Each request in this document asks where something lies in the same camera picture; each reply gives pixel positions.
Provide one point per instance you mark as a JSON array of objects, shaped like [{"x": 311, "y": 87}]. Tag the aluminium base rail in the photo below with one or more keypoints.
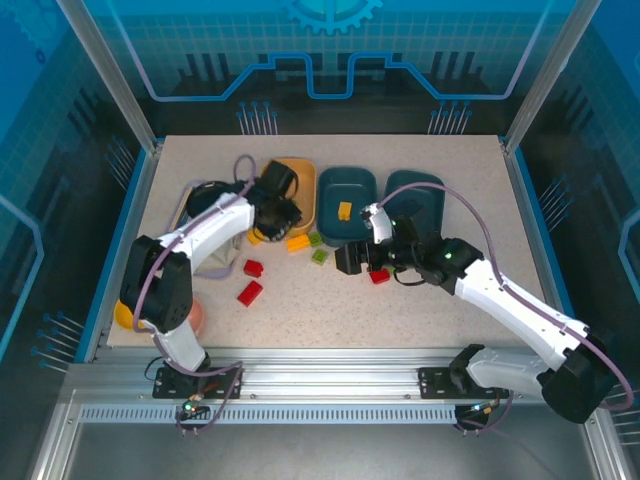
[{"x": 325, "y": 375}]

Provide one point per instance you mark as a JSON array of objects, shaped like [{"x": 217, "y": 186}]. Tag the small connector board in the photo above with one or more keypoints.
[
  {"x": 192, "y": 404},
  {"x": 482, "y": 407}
]

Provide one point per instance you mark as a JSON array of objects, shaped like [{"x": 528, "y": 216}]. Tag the aluminium frame post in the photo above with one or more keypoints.
[
  {"x": 110, "y": 75},
  {"x": 545, "y": 75}
]

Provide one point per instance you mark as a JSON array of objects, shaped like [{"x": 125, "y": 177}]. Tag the blue table edge strip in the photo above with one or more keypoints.
[
  {"x": 542, "y": 225},
  {"x": 112, "y": 225}
]

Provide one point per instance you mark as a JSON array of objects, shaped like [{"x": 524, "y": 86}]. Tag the yellow plastic container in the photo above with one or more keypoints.
[{"x": 306, "y": 200}]

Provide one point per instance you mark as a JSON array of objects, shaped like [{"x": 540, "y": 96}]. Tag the green small lego brick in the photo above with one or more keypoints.
[
  {"x": 320, "y": 257},
  {"x": 315, "y": 239}
]

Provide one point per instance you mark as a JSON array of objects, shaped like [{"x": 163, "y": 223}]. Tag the yellow long lego brick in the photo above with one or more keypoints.
[{"x": 298, "y": 244}]

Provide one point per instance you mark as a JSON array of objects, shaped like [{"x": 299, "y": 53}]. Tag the lavender tray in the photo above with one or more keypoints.
[{"x": 220, "y": 274}]

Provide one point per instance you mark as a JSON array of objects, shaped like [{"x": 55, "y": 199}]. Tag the yellow bowl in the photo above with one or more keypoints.
[{"x": 124, "y": 315}]

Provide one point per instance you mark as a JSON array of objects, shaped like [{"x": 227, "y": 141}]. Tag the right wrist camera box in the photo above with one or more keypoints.
[{"x": 380, "y": 225}]

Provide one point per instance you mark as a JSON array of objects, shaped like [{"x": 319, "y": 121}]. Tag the pink bowl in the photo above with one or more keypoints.
[{"x": 199, "y": 315}]

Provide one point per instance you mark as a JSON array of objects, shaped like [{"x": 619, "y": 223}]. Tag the teal plastic container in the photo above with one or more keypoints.
[
  {"x": 345, "y": 235},
  {"x": 425, "y": 190}
]

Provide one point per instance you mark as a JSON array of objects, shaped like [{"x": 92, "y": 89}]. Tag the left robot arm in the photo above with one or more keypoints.
[{"x": 165, "y": 295}]

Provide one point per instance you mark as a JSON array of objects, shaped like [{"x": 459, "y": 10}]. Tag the red long lego brick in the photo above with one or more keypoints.
[{"x": 250, "y": 292}]

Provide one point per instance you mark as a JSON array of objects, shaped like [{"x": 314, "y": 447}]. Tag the black bowl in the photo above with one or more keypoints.
[{"x": 205, "y": 197}]

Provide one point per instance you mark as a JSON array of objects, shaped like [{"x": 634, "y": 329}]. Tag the slotted metal strip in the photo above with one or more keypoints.
[{"x": 325, "y": 415}]

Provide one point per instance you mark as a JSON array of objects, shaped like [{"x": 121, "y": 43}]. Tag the red small lego brick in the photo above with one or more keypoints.
[
  {"x": 253, "y": 268},
  {"x": 381, "y": 277}
]

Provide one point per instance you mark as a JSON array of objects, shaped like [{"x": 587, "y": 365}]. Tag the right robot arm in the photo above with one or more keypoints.
[{"x": 525, "y": 310}]

